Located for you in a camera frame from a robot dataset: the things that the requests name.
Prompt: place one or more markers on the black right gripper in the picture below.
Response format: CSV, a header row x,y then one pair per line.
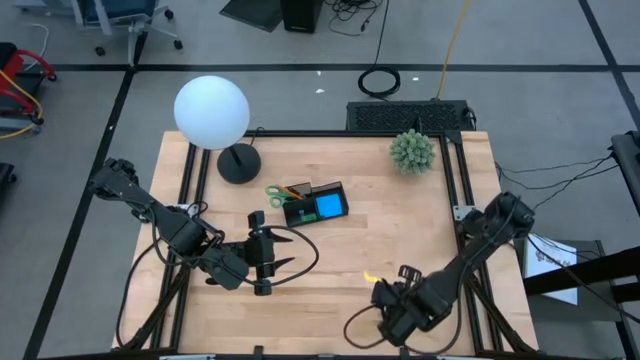
x,y
387,310

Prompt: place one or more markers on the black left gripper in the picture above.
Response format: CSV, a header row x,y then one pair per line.
x,y
259,255

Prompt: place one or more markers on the black mesh desk organizer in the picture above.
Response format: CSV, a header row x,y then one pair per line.
x,y
325,225

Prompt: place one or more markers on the orange pencil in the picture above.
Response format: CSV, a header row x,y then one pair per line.
x,y
294,194

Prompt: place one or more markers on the blue sticky note pad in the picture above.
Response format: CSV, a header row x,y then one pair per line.
x,y
330,206

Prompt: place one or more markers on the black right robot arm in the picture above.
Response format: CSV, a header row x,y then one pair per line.
x,y
465,260

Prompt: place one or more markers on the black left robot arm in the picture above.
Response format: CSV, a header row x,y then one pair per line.
x,y
175,230

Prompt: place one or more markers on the blue office chair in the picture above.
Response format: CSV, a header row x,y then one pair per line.
x,y
120,10

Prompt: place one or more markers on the white globe table lamp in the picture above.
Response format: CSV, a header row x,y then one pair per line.
x,y
212,112

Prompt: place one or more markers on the potted artificial green plant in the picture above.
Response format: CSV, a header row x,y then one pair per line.
x,y
412,152

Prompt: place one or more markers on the white printed paper sheet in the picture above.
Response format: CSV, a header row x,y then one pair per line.
x,y
560,285

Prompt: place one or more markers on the black perforated equipment case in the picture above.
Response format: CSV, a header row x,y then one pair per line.
x,y
410,116

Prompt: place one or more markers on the black metal beam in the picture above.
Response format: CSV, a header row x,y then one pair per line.
x,y
590,270

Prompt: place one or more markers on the black computer tower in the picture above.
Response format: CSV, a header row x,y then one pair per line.
x,y
301,15

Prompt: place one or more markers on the red cart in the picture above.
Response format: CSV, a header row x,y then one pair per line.
x,y
10,75

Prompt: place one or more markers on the black metal table frame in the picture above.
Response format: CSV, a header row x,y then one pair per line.
x,y
350,133

